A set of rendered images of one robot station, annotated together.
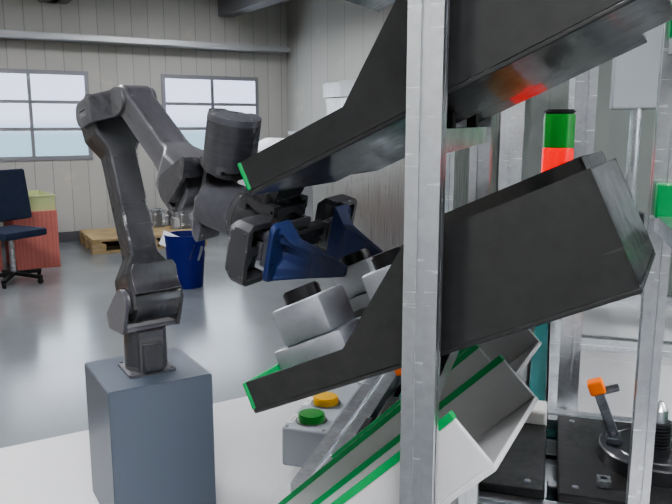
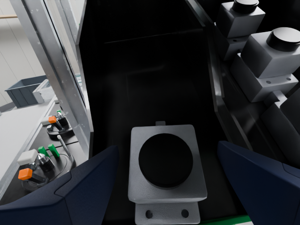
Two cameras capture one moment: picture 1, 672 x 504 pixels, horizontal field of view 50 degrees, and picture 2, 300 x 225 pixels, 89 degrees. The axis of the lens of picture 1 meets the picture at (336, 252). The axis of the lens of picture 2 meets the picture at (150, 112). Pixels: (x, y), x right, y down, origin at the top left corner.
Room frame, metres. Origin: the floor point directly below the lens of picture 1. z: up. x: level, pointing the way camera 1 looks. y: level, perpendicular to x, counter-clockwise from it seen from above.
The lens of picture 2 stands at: (0.73, 0.03, 1.33)
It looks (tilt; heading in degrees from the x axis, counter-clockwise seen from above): 32 degrees down; 241
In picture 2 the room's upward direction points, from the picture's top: 8 degrees counter-clockwise
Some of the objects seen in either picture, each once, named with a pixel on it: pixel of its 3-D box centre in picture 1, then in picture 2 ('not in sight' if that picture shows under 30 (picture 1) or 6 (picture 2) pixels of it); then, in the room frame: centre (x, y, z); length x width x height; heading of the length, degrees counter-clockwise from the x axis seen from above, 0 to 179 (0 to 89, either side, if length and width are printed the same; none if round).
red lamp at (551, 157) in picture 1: (558, 164); not in sight; (1.07, -0.33, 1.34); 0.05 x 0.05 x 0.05
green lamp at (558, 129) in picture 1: (560, 130); not in sight; (1.07, -0.33, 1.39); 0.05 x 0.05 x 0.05
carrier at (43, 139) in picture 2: not in sight; (62, 119); (0.78, -0.64, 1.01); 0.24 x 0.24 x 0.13; 73
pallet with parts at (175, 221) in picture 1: (142, 228); not in sight; (8.27, 2.27, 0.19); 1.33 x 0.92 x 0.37; 121
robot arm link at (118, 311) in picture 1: (147, 305); not in sight; (0.95, 0.26, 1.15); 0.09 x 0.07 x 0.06; 130
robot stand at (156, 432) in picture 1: (149, 434); not in sight; (0.95, 0.26, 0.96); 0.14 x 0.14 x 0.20; 31
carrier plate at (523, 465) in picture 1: (455, 442); not in sight; (0.93, -0.17, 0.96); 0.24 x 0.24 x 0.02; 73
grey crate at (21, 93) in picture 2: not in sight; (44, 87); (0.93, -2.31, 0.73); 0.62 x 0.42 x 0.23; 163
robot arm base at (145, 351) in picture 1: (146, 347); not in sight; (0.95, 0.26, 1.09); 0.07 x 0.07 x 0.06; 31
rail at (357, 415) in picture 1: (390, 392); not in sight; (1.23, -0.10, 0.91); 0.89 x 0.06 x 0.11; 163
